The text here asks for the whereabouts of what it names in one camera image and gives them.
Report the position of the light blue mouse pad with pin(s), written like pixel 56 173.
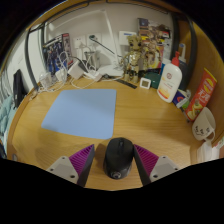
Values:
pixel 81 113

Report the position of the wooden overhead shelf unit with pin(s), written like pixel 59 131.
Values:
pixel 71 5

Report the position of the clear plastic cup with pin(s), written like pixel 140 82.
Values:
pixel 46 80

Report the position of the white wall-mounted box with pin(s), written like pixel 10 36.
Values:
pixel 127 37

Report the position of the blue robot model kit box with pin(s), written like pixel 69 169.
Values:
pixel 56 53

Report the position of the white wall socket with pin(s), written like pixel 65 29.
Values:
pixel 95 40
pixel 80 42

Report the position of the white desk lamp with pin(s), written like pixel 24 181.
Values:
pixel 111 70

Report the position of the dark green round container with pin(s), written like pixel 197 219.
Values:
pixel 156 80

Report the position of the small white cube clock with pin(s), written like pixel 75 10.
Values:
pixel 145 83

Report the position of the brown tree creature figurine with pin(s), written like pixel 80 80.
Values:
pixel 133 56

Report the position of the white tissue pack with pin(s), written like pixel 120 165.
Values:
pixel 208 151

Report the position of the small blue red box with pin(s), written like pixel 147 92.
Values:
pixel 180 98

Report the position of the white mug with face print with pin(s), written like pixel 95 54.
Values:
pixel 203 125

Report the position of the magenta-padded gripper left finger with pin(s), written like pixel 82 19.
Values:
pixel 75 166

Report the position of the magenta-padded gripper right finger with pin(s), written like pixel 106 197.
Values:
pixel 151 165

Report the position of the small white charger block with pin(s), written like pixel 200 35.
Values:
pixel 61 75

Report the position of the red yellow snack tube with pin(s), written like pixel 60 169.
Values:
pixel 201 95

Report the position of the white red-pump lotion bottle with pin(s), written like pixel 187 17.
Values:
pixel 169 81

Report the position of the white power strip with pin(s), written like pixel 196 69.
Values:
pixel 93 76

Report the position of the large white charger block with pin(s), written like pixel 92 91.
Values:
pixel 75 70

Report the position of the black ruler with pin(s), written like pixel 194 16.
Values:
pixel 126 83

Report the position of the black computer mouse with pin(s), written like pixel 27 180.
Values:
pixel 118 156

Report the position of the black bag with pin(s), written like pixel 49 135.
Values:
pixel 19 88

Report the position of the stainless steel cup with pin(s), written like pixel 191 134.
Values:
pixel 91 60

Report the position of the colourful figure box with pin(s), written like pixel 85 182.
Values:
pixel 156 36

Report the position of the teal cloth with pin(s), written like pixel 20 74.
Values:
pixel 6 120

